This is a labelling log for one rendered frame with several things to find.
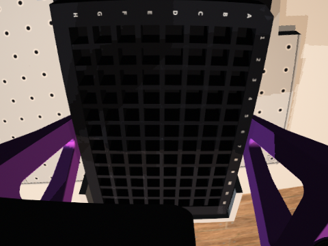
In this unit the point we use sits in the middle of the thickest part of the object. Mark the black well plate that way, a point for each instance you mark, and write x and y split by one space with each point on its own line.
169 79

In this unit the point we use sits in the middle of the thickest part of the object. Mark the grey perforated base plate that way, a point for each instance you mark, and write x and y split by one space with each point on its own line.
32 92

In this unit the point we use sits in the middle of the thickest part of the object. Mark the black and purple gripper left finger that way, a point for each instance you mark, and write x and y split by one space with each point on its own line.
21 156

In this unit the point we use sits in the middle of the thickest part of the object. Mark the dark grey rack stand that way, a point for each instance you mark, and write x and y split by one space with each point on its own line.
86 197

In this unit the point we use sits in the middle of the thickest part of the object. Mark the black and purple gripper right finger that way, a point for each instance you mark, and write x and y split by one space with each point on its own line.
307 159

